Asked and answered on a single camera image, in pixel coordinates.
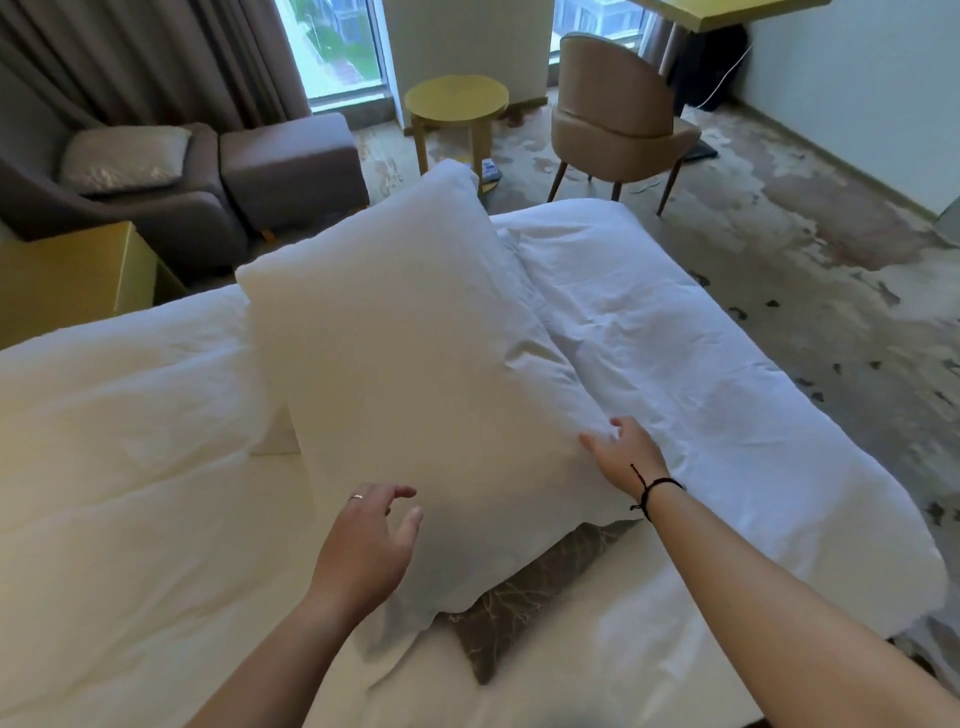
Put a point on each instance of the person's left hand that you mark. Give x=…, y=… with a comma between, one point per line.
x=358, y=551

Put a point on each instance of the person's right hand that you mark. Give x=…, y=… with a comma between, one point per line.
x=628, y=461

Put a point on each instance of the person's right thumb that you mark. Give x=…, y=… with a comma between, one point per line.
x=596, y=450

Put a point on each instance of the person's left thumb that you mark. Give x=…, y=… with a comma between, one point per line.
x=409, y=531

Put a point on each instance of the person's right forearm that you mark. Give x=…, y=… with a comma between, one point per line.
x=780, y=622

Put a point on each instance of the person's left forearm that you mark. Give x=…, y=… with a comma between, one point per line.
x=277, y=667

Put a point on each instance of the wrinkled white bed sheet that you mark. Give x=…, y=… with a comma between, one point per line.
x=720, y=420

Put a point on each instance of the brown patterned cushion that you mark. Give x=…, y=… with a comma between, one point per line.
x=525, y=592

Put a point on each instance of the bed with white mattress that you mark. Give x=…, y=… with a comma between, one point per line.
x=285, y=439

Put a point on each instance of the large white pillow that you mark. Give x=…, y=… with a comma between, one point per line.
x=420, y=375

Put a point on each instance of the white duvet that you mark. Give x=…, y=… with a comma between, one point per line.
x=127, y=480

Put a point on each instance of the small booklet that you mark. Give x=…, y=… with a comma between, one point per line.
x=491, y=171

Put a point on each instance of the flat black device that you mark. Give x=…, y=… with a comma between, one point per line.
x=699, y=150

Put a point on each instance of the beige upholstered chair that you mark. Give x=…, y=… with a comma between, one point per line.
x=615, y=112

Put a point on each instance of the round yellow side table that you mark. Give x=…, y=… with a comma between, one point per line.
x=456, y=101

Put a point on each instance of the grey ottoman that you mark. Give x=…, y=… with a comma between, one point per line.
x=292, y=169

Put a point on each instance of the black bag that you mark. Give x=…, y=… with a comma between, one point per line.
x=712, y=67

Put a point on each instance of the grey armchair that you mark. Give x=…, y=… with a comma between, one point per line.
x=150, y=217

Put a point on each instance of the yellow nightstand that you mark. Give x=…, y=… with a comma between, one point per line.
x=71, y=281

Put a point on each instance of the narrow window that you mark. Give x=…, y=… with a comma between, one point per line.
x=600, y=19

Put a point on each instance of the yellow desk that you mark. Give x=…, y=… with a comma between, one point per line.
x=739, y=11

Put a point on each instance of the silver grey cushion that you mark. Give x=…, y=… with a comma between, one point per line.
x=124, y=159

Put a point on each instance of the large window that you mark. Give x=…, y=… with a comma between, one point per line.
x=334, y=49

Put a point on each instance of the grey brown curtain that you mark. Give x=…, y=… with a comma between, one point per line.
x=135, y=52

